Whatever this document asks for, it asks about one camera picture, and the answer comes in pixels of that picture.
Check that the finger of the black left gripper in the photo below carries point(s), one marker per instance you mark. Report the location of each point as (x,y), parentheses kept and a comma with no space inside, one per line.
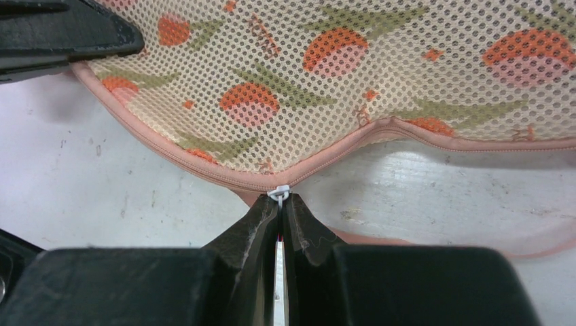
(45,37)

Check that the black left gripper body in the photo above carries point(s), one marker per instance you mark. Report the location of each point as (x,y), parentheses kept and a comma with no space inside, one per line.
(16,255)

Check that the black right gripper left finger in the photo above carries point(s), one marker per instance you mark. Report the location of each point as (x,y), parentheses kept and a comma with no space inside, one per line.
(243,281)

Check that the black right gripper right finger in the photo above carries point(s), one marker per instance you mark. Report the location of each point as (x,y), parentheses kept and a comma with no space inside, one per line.
(317,280)

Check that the floral padded bra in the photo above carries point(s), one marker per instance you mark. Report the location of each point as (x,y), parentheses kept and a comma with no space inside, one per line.
(254,95)

